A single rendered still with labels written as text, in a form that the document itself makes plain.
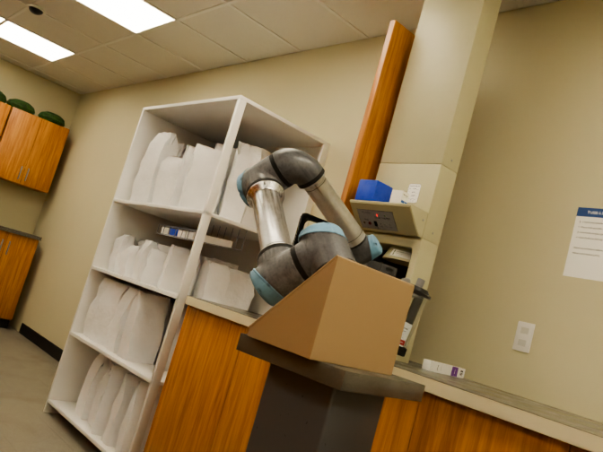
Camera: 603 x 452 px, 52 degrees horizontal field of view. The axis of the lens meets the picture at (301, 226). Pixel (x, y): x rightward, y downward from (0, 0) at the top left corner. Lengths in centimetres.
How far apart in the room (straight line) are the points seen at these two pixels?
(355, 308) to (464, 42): 156
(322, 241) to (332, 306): 26
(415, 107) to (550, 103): 58
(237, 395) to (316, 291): 129
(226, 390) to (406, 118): 134
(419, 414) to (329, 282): 76
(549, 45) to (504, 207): 75
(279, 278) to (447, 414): 66
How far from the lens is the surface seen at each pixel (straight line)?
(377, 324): 140
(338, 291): 129
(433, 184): 243
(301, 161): 184
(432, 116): 257
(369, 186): 248
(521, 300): 260
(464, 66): 259
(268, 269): 155
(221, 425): 258
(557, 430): 168
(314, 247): 150
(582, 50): 291
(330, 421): 136
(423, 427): 191
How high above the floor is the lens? 104
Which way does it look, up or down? 7 degrees up
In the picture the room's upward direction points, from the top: 16 degrees clockwise
